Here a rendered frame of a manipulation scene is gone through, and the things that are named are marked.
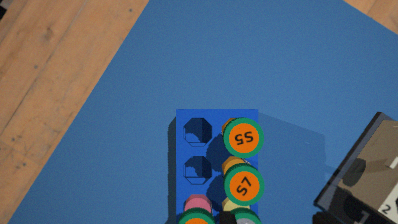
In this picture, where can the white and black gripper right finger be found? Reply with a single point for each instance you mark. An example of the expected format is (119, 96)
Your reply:
(324, 218)

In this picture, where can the blue bench mat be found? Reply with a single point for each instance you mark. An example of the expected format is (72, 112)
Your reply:
(317, 71)

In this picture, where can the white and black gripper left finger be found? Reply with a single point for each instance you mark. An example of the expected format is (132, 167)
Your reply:
(225, 217)

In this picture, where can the blue tube rack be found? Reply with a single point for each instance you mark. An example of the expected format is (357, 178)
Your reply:
(200, 151)

